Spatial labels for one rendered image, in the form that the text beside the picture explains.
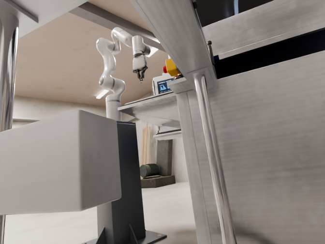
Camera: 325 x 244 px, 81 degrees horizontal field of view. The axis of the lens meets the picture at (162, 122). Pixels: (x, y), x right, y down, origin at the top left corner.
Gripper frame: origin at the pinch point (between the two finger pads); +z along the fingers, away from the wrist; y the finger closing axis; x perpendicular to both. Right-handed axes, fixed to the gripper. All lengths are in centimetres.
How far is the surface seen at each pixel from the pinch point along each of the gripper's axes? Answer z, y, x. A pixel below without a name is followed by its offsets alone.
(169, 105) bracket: 30.3, -21.5, 7.6
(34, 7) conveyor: 30, -21, 92
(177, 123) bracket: 30, -10, -42
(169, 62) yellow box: 13.3, -31.2, 26.7
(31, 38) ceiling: -233, 309, -115
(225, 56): 15, -59, 17
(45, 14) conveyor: 30, -22, 89
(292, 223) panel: 95, -70, 17
